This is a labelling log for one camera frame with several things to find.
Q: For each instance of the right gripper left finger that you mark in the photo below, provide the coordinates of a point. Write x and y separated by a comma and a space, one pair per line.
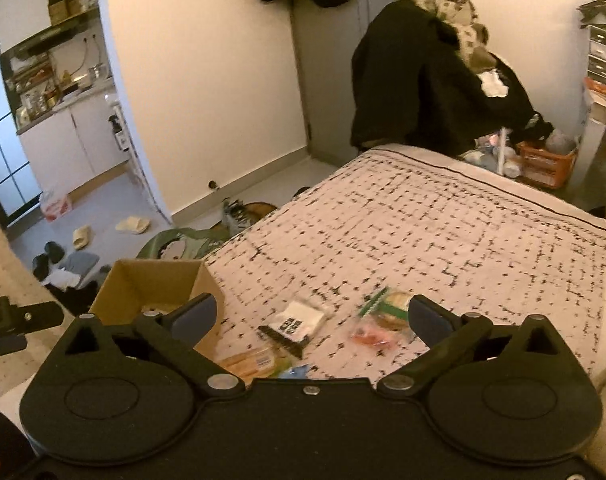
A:
175, 337

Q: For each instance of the grey sneakers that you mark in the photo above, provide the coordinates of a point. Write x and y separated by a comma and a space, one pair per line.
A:
237, 216

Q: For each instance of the drawer organizer shelf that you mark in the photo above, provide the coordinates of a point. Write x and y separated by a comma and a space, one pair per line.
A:
596, 68

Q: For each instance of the cardboard box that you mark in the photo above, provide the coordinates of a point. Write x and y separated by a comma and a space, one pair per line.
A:
139, 285

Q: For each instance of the dotted white tablecloth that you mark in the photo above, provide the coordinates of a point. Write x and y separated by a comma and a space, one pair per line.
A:
22, 289

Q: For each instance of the patterned white bed sheet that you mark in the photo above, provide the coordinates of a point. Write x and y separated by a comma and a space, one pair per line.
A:
423, 223

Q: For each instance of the white kitchen cabinet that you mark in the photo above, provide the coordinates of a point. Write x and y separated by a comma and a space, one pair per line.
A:
75, 143

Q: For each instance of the beige slipper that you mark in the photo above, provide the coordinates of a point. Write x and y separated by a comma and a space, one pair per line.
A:
81, 237
133, 225

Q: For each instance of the black white snack bag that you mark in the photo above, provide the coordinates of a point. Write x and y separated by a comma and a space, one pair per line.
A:
296, 325

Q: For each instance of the orange clear snack packet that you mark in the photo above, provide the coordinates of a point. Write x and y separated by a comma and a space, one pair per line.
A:
373, 334

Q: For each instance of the orange plastic basket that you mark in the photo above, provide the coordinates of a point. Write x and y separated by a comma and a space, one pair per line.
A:
543, 168

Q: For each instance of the green striped burger snack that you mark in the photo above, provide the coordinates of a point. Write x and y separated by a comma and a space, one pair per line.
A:
388, 308

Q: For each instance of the glass panel door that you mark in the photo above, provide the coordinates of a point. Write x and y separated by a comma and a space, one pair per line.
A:
19, 190

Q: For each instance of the biscuit cracker packet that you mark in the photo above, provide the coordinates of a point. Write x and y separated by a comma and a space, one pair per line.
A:
260, 362

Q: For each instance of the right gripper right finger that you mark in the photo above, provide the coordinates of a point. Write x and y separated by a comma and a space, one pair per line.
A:
451, 340

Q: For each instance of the grey door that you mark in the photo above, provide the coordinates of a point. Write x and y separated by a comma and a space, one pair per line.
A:
324, 42

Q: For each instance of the red white plastic bag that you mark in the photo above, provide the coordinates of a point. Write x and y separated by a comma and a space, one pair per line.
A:
54, 205

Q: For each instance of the white desk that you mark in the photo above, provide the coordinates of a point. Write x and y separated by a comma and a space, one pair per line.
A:
584, 189

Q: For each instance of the black coat pile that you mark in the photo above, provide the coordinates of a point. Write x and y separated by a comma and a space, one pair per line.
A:
411, 87

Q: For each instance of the green cartoon floor mat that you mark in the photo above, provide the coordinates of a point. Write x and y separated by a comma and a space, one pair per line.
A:
183, 244

